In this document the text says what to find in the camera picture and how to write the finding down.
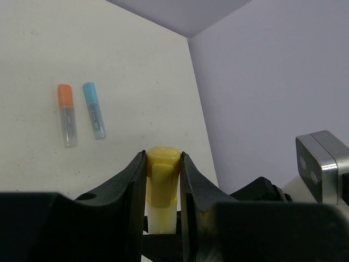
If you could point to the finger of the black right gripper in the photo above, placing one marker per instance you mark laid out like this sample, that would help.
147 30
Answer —
164 247

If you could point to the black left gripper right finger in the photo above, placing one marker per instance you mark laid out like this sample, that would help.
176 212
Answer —
217 227

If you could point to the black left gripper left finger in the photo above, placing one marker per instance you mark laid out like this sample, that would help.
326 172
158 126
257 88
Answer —
103 224

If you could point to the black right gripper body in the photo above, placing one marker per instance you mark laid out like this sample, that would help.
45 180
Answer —
260 189

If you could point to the yellow marker cap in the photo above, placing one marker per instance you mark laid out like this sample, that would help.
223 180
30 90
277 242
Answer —
163 169

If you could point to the orange marker cap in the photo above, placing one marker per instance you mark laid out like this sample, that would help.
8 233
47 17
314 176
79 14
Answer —
65 95

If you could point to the orange clear marker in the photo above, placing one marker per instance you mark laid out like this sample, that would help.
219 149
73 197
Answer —
68 124

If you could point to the blue marker cap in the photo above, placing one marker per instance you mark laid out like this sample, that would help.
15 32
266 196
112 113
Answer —
90 93

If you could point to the blue highlighter marker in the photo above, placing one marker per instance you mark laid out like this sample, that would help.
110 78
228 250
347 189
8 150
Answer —
96 121

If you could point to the yellow highlighter marker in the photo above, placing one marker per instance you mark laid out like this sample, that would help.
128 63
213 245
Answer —
162 220

